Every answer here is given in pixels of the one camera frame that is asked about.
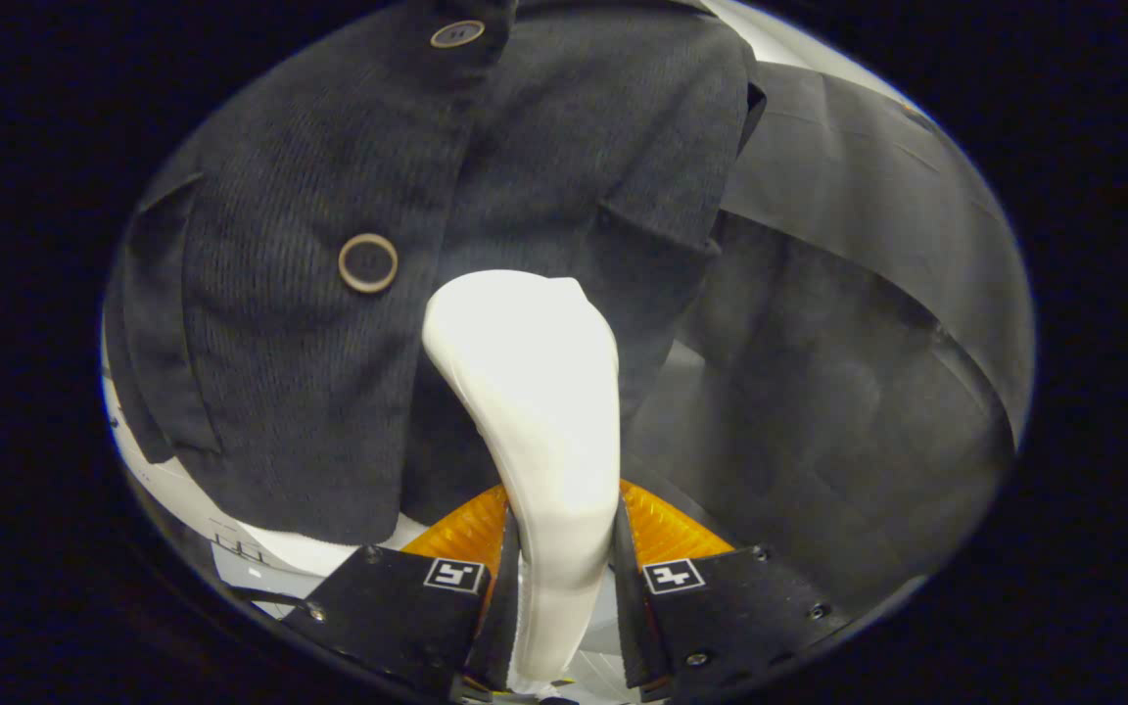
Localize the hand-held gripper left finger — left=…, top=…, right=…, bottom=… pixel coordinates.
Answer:
left=282, top=484, right=523, bottom=703

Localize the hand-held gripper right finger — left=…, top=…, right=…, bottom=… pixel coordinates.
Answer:
left=611, top=478, right=856, bottom=701

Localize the white garment steamer head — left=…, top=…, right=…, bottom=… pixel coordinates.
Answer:
left=422, top=269, right=622, bottom=686

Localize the black backdrop cloth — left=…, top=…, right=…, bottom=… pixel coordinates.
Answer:
left=623, top=59, right=1035, bottom=608

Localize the grey and white cabinet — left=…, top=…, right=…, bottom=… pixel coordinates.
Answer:
left=99, top=323, right=330, bottom=613

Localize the white mannequin torso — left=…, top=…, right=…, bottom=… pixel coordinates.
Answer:
left=265, top=514, right=433, bottom=579

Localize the black buttoned jacket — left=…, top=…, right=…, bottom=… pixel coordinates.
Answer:
left=104, top=0, right=766, bottom=546

